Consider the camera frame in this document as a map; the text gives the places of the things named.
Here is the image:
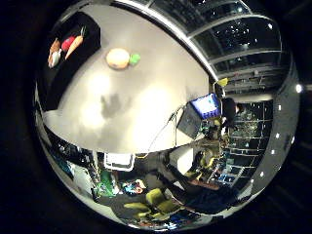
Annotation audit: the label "round orange plush green leaves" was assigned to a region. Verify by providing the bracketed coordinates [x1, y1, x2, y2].
[105, 47, 141, 70]

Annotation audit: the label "white daikon radish plush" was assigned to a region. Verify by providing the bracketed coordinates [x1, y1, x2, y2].
[64, 26, 87, 61]

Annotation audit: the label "black fabric container bin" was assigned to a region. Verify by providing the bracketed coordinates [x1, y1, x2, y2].
[35, 11, 101, 111]

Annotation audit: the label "laptop with blue screen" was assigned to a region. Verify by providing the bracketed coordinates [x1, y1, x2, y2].
[175, 93, 222, 140]

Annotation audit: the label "blue and orange small item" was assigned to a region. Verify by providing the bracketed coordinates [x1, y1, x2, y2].
[121, 179, 147, 196]

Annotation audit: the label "green plastic item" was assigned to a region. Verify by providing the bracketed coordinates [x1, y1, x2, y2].
[98, 170, 120, 196]

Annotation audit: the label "olive green office chair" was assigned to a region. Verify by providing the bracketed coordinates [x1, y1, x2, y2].
[123, 187, 186, 222]

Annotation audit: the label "person in dark clothes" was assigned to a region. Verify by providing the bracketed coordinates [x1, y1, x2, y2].
[155, 155, 242, 215]

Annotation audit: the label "thin yellow cable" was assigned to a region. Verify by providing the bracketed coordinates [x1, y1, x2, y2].
[136, 106, 186, 160]

